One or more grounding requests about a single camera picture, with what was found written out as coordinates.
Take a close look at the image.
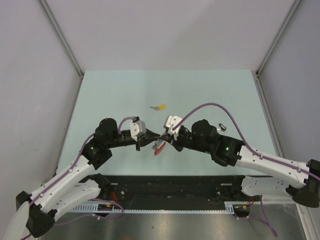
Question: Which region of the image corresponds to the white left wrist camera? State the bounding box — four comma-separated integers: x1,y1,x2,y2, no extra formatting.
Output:
129,120,147,142

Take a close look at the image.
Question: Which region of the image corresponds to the red handled key organizer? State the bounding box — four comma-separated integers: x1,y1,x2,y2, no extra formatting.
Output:
151,139,167,156

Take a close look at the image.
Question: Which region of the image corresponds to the right aluminium frame post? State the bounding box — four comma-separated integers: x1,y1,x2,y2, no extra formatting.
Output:
255,0,304,78

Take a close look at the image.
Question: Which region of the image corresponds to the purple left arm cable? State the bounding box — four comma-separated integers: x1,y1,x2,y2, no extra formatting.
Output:
21,116,140,240

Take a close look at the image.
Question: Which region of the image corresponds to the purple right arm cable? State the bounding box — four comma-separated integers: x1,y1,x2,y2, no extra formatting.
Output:
172,102,320,182

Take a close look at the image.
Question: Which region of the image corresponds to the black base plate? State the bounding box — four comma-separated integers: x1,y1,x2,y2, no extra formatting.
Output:
104,175,260,202

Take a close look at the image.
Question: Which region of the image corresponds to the aluminium frame post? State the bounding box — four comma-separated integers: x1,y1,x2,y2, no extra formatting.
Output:
37,0,84,80
255,0,304,78

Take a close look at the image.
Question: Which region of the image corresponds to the grey slotted cable duct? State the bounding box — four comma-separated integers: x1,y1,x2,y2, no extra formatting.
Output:
69,201,251,216

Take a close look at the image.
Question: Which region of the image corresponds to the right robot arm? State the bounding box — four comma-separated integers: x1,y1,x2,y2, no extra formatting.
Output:
161,115,320,208

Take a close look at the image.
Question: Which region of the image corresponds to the yellow tagged key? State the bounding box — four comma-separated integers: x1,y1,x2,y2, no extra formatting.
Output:
150,104,166,111

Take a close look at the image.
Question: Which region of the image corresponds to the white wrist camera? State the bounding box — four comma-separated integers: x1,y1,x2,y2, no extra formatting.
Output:
163,115,182,140
129,120,147,142

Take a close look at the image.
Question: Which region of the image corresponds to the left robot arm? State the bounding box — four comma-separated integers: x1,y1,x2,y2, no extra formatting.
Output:
15,116,161,238

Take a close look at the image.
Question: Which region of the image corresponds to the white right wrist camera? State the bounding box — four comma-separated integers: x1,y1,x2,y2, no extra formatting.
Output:
163,115,182,140

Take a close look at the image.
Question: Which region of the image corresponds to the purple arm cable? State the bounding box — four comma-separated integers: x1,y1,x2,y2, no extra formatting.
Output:
21,116,140,240
172,102,320,182

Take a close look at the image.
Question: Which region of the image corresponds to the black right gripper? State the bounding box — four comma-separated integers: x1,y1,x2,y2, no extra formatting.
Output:
160,128,212,154

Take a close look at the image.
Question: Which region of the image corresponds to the left aluminium frame post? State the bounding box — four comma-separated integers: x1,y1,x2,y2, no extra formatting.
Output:
37,0,84,80

